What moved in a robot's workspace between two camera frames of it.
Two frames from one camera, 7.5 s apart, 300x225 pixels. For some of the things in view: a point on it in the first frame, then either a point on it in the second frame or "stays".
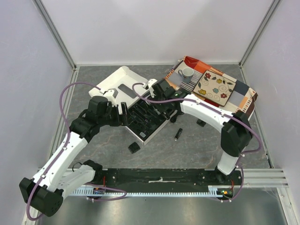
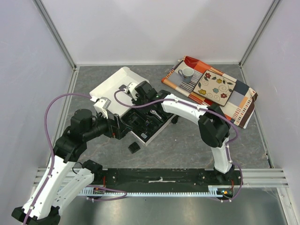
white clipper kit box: (142, 117) stays
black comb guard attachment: (134, 147) stays
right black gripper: (157, 91) to (145, 103)
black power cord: (173, 118) stays
